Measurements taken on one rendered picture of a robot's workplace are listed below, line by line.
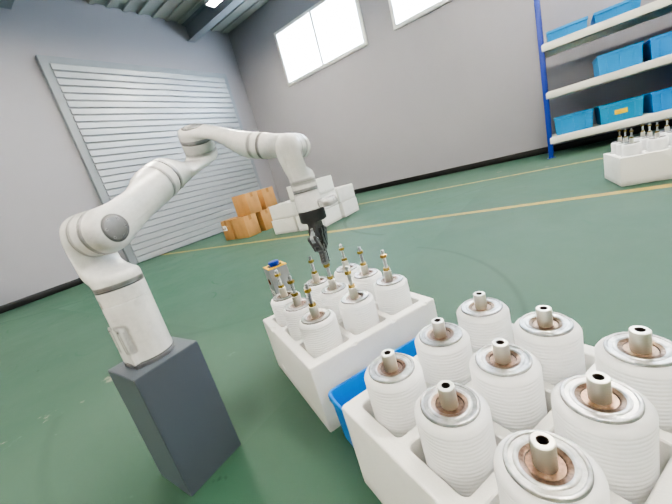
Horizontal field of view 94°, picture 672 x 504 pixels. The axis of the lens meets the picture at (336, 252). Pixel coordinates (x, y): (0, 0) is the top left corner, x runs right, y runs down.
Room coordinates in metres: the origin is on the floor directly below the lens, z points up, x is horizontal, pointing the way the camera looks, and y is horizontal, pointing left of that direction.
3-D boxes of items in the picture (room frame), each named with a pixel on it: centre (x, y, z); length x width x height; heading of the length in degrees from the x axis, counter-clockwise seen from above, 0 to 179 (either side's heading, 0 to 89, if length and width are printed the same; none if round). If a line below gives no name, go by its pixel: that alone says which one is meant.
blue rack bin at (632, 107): (3.80, -3.66, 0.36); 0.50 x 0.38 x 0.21; 143
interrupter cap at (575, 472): (0.24, -0.14, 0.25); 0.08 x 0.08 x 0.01
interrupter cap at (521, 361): (0.40, -0.20, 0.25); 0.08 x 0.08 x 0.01
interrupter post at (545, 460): (0.24, -0.14, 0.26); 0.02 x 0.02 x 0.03
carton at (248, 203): (4.80, 1.08, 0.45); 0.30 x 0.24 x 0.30; 54
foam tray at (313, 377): (0.88, 0.04, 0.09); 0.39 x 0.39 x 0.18; 25
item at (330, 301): (0.88, 0.03, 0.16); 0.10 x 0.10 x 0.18
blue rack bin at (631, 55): (3.82, -3.69, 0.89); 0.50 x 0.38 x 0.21; 144
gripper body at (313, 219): (0.88, 0.04, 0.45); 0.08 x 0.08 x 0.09
